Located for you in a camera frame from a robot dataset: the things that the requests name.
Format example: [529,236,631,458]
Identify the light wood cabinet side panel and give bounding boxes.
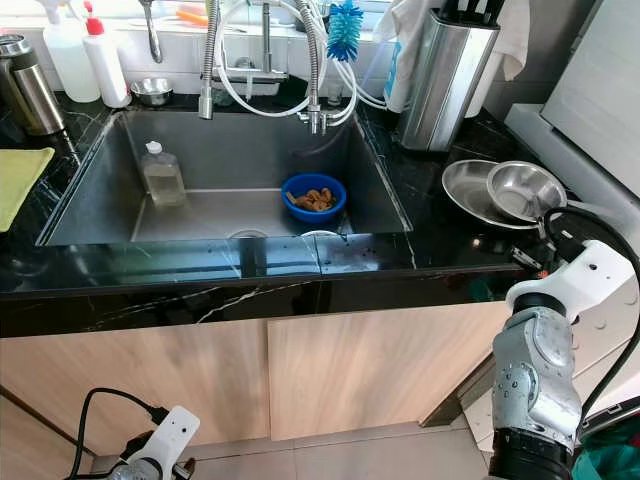
[0,395,63,480]

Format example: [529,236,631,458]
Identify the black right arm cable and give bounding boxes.
[543,205,640,426]

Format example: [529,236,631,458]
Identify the white translucent plastic bottle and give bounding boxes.
[38,0,101,104]

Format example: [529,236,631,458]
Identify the small steel bowl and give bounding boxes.
[130,78,173,107]

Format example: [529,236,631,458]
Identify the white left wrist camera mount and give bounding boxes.
[145,405,201,477]

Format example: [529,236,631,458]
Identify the white water hose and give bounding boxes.
[220,0,386,121]

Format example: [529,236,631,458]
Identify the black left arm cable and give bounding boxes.
[65,388,169,480]

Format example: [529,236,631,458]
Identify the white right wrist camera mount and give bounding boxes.
[505,240,636,321]

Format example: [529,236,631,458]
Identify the steel knife block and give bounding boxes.
[395,0,511,153]

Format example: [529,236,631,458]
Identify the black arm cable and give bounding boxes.
[543,205,640,426]
[65,388,169,480]

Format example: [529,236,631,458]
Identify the steel kitchen sink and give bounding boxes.
[38,105,413,246]

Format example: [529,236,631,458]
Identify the white bottle red cap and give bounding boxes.
[82,3,131,109]

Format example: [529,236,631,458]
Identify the blue bottle brush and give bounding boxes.
[326,0,365,63]

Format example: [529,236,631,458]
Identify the orange item on sill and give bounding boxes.
[175,5,211,27]

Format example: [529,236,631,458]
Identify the steel pull-down kitchen faucet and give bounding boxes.
[198,0,361,136]

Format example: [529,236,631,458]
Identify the light wood cabinet door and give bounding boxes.
[265,300,513,443]
[0,325,273,453]

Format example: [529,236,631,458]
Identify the clear dish soap bottle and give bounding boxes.
[140,140,189,208]

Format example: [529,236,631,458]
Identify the brown food pieces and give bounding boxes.
[287,187,336,212]

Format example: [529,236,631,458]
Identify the blue plastic bowl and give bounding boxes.
[281,172,348,224]

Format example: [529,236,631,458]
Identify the large steel plate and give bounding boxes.
[442,159,551,231]

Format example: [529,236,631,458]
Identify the teal green bag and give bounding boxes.
[573,418,640,480]

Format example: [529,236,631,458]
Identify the steel thermos flask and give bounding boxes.
[0,33,67,138]

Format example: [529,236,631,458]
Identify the yellow-green cleaning cloth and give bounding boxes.
[0,147,55,233]

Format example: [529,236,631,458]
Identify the steel ladle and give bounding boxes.
[135,0,164,64]

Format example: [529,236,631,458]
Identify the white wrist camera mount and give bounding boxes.
[505,240,636,321]
[145,405,201,477]

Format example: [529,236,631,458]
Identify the white cloth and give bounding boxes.
[388,0,531,81]

